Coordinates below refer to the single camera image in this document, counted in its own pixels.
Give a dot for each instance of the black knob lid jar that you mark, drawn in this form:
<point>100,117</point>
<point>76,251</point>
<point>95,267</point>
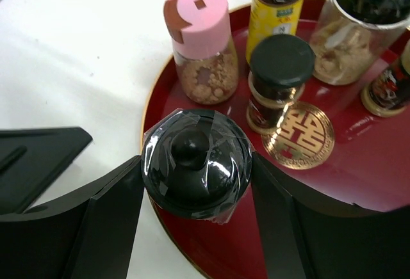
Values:
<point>196,164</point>

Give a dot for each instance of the pink-lid glass shaker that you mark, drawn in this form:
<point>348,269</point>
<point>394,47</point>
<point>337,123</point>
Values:
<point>204,52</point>

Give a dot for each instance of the yellow-label gold-cap bottle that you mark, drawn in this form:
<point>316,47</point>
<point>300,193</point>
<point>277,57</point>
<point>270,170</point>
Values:
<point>271,17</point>

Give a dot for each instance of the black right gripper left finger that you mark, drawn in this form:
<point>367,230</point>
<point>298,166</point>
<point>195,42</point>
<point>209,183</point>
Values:
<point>87,233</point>

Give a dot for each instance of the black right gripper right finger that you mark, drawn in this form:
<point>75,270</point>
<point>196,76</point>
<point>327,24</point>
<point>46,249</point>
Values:
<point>307,234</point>

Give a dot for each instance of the red round lacquer tray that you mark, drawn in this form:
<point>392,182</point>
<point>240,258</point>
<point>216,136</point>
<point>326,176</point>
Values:
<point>368,166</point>

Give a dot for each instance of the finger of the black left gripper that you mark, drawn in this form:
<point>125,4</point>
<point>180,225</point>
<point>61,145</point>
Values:
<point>32,159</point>

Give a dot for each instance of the round-top black lid glass jar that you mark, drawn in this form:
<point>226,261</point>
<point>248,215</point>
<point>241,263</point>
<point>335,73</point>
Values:
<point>351,34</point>

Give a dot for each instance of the small dark-label spice bottle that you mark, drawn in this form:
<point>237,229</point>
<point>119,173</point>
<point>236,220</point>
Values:
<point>279,67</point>

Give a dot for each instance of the small black-cap spice bottle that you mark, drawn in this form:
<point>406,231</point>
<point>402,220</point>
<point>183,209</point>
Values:
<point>388,94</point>

